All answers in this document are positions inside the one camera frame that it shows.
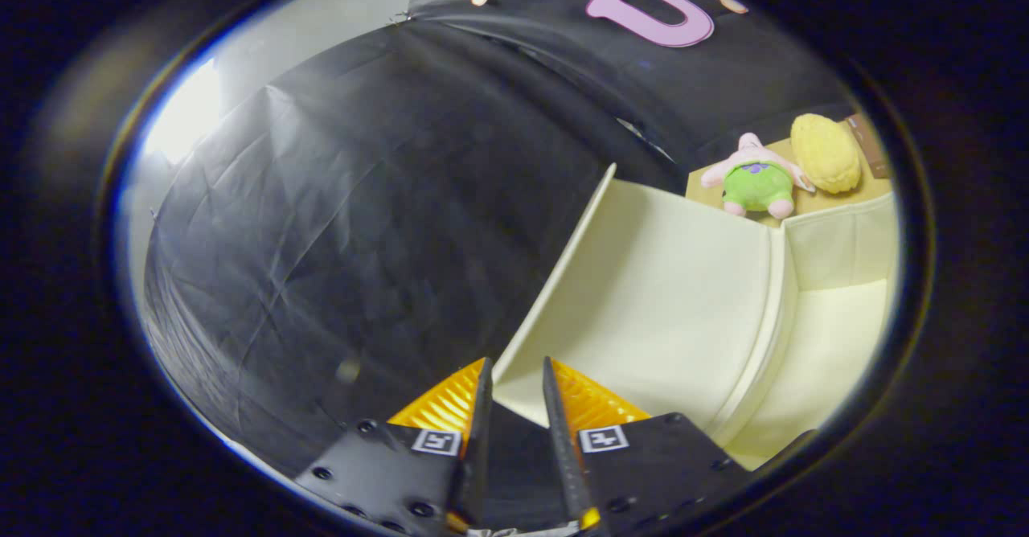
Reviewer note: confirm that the pink and green plush toy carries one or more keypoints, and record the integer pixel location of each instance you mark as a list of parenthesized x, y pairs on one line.
[(756, 187)]

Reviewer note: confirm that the cream fabric storage box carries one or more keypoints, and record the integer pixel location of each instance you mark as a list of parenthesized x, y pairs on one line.
[(667, 296)]

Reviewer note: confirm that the ceiling light panel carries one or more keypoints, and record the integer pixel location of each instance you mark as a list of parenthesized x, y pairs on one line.
[(185, 115)]

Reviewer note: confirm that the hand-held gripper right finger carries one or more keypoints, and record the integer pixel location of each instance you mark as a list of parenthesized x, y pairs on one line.
[(563, 440)]

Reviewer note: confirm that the black backdrop cloth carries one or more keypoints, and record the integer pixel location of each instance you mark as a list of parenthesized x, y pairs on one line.
[(362, 223)]

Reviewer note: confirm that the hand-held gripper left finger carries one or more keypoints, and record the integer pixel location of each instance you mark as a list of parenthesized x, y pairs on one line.
[(476, 440)]

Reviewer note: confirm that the brown book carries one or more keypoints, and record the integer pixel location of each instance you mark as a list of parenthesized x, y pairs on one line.
[(872, 147)]

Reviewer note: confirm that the yellow round plush cushion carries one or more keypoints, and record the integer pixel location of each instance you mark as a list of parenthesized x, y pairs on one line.
[(826, 155)]

